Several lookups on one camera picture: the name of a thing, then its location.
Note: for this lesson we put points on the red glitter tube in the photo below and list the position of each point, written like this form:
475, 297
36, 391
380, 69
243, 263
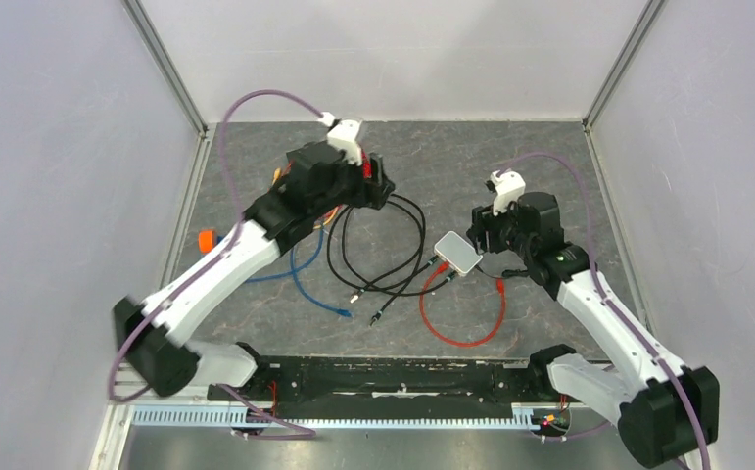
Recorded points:
366, 166

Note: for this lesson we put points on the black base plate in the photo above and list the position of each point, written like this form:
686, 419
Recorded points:
350, 387

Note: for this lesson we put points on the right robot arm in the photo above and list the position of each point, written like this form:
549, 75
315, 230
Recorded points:
661, 408

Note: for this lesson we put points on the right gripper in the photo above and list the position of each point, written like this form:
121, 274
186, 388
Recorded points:
483, 220

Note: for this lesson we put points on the black cable teal collar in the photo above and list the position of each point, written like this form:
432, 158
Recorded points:
393, 282
381, 239

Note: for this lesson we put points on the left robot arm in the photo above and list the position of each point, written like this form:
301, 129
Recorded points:
156, 333

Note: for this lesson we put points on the black power adapter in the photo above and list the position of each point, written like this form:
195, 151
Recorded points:
513, 272

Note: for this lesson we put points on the blue orange toy bricks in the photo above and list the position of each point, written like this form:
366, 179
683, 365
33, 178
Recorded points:
208, 240

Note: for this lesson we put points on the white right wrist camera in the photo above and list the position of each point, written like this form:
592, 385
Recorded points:
508, 186

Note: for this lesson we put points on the white plastic box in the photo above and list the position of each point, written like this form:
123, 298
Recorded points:
457, 253

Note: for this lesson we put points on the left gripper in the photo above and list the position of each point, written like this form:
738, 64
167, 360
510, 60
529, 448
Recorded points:
372, 194

